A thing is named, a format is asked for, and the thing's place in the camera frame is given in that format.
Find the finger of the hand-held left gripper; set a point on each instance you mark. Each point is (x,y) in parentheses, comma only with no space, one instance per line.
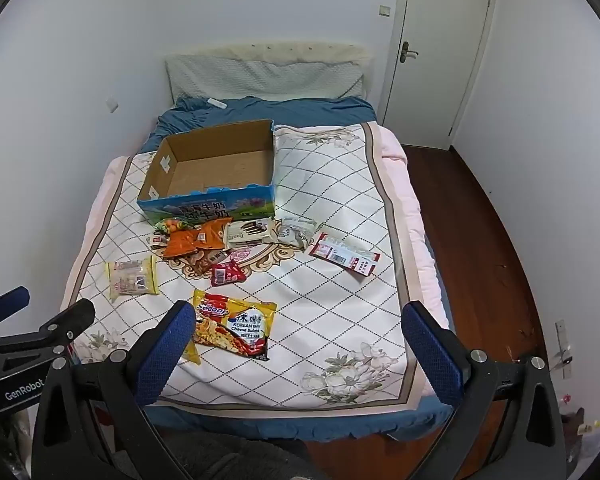
(72,317)
(9,301)

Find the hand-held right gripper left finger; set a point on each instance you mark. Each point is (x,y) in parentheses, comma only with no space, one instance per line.
(164,356)

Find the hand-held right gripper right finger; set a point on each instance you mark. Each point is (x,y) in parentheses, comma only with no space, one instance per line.
(431,355)

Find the clear yellow-edged candy packet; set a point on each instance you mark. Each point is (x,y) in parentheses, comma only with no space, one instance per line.
(130,277)

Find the yellow instant noodle packet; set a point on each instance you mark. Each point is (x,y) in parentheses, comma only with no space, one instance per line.
(235,325)

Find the small red snack packet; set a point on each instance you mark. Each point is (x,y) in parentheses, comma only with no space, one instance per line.
(227,273)

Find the brown snack packet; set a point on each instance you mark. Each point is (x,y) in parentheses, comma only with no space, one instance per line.
(207,260)

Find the small white red packet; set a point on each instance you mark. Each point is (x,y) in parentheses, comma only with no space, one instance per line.
(156,239)

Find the orange snack packet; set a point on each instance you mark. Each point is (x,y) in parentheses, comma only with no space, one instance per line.
(190,240)

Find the dark grey cloth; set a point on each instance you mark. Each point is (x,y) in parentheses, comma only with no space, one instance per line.
(230,460)

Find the green orange candy bag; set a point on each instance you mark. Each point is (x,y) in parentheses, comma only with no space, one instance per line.
(170,225)

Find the red white flat packet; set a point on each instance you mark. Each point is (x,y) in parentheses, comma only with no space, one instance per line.
(340,252)

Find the white brown biscuit packet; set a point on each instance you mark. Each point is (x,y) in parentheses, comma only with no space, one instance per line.
(247,232)

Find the white grey snack packet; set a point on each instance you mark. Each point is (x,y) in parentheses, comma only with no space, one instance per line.
(292,232)

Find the open cardboard box blue print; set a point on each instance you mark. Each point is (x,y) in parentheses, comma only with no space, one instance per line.
(205,162)

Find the white floral quilt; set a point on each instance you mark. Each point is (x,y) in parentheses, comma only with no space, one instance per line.
(325,185)

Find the white remote control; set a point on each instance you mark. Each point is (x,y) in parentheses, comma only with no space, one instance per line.
(217,103)

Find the grey white pillow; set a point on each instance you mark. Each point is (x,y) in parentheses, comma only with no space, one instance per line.
(260,77)

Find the white door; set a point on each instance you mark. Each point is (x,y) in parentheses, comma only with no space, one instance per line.
(440,60)

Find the cream headboard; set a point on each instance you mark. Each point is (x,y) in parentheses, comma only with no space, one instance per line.
(305,49)

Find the white wall socket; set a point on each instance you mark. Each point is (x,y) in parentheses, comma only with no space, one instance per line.
(113,106)

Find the white light switch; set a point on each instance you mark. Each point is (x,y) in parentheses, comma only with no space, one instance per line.
(384,10)

